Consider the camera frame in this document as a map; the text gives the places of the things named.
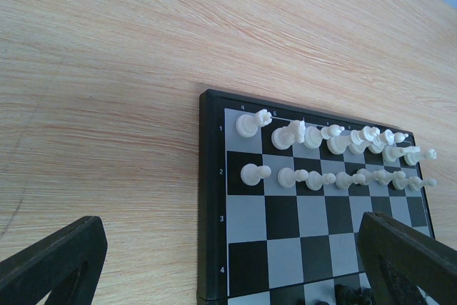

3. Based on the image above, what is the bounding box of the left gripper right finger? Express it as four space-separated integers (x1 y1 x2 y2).
357 212 456 304

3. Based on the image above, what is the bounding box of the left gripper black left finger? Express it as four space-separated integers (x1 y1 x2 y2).
1 216 108 304

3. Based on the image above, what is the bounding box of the white pawn a2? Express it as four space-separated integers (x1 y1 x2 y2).
408 176 437 191

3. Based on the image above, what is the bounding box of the white pawn mid board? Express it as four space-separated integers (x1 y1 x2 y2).
278 167 308 188

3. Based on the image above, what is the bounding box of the white pawn mid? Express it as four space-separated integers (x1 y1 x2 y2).
240 164 271 186

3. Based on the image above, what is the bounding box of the black magnetic chess board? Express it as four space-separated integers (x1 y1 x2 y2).
196 90 434 304

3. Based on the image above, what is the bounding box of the white pawn file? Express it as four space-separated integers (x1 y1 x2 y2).
306 171 336 191
336 171 366 189
357 169 386 186
392 171 408 190

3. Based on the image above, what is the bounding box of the white rook corner a1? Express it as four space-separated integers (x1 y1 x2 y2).
403 149 437 166

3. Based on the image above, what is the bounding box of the white knight b1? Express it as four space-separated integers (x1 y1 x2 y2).
382 145 421 163

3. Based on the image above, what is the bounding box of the white queen piece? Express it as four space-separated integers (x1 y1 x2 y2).
368 129 395 154

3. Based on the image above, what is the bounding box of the white bishop c1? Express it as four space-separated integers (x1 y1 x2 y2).
394 132 409 144

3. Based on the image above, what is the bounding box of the white king piece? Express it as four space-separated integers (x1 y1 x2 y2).
326 126 381 155

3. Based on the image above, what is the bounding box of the white bishop left side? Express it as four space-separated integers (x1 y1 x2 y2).
303 124 345 149

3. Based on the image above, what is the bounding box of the white knight left side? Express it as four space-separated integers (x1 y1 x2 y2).
271 120 306 150

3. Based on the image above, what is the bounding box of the white rook left corner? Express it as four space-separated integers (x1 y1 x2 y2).
236 109 272 138

